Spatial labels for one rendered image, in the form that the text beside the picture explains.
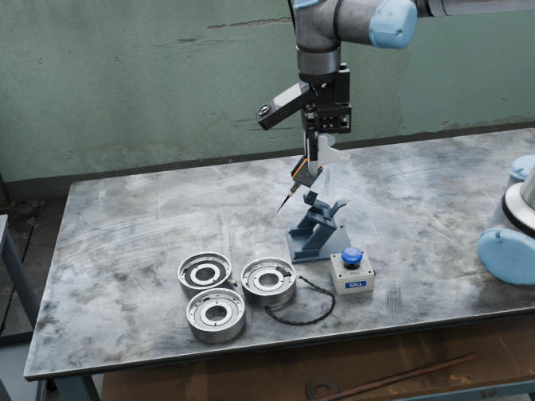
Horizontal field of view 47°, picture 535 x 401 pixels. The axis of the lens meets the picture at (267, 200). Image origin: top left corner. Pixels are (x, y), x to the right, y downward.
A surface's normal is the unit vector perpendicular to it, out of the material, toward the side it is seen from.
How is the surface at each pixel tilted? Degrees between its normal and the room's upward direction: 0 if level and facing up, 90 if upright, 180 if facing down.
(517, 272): 97
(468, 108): 90
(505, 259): 97
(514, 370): 0
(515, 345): 0
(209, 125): 90
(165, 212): 0
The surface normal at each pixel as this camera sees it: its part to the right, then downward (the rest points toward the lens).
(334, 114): 0.09, 0.59
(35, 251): -0.07, -0.80
